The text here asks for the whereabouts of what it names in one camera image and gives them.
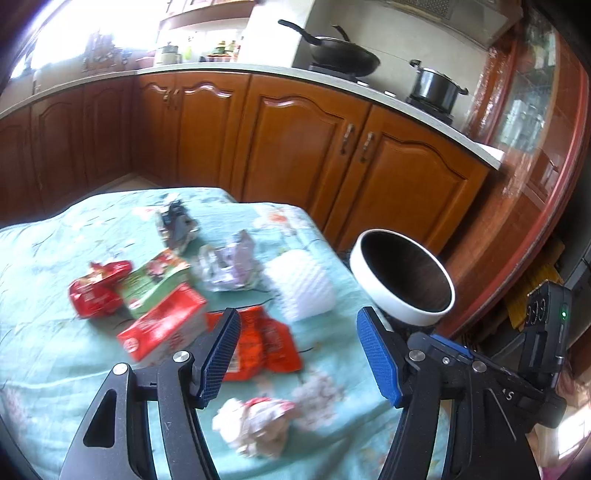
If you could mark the dark crumpled wrapper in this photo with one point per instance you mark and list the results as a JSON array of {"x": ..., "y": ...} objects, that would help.
[{"x": 178, "y": 226}]

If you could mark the yellow cardboard box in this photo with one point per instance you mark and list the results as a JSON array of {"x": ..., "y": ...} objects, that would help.
[{"x": 531, "y": 286}]

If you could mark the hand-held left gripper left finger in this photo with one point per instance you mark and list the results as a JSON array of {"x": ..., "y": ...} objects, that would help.
[{"x": 221, "y": 355}]

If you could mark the bright window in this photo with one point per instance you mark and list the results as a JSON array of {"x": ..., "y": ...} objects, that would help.
[{"x": 69, "y": 32}]

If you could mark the crumpled red snack wrapper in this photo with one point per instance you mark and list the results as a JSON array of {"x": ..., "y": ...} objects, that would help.
[{"x": 94, "y": 290}]

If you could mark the range hood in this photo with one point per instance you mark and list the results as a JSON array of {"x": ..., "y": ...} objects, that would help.
[{"x": 452, "y": 18}]

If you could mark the teal floral tablecloth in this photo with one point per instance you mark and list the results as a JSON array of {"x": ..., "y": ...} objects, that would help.
[{"x": 55, "y": 369}]

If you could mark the wooden glass-door display cabinet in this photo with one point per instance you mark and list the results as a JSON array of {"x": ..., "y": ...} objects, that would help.
[{"x": 508, "y": 194}]

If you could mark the black wok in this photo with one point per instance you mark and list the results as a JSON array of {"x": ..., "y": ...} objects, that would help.
[{"x": 341, "y": 57}]

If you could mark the pastel plastic wrapper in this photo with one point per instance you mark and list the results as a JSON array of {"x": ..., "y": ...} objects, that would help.
[{"x": 226, "y": 267}]

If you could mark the white kitchen countertop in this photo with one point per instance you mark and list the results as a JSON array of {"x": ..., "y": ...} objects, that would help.
[{"x": 207, "y": 69}]

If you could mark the white round waste bin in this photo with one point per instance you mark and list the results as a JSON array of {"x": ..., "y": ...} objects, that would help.
[{"x": 369, "y": 281}]

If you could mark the metal utensil rack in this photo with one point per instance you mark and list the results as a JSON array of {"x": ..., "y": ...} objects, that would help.
[{"x": 104, "y": 55}]

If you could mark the pale enamel pot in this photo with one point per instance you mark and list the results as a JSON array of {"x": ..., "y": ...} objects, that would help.
[{"x": 167, "y": 56}]

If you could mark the crumpled white and red paper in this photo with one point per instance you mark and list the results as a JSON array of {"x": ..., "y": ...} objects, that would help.
[{"x": 249, "y": 424}]

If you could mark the green drink carton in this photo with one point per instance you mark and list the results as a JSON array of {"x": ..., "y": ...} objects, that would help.
[{"x": 152, "y": 277}]

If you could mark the row of condiment bottles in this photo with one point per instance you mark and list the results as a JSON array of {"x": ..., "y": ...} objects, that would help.
[{"x": 224, "y": 50}]

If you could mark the wooden base cabinets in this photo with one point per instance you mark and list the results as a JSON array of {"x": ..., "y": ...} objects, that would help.
[{"x": 286, "y": 138}]

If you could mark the red drink carton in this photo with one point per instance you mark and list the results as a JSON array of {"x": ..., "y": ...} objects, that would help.
[{"x": 161, "y": 323}]

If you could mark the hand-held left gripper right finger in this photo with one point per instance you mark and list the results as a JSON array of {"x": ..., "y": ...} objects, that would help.
[{"x": 376, "y": 355}]

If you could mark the orange-red snack wrapper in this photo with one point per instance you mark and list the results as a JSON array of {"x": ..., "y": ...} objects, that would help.
[{"x": 268, "y": 341}]

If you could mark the steel cooking pot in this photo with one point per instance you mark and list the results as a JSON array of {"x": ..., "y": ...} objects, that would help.
[{"x": 434, "y": 87}]

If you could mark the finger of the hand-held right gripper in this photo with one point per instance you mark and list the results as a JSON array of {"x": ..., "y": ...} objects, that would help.
[{"x": 443, "y": 346}]

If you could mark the white foam fruit net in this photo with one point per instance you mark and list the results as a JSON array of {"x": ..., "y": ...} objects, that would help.
[{"x": 300, "y": 286}]

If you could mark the wooden wall shelf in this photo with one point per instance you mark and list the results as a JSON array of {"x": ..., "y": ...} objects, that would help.
[{"x": 207, "y": 14}]

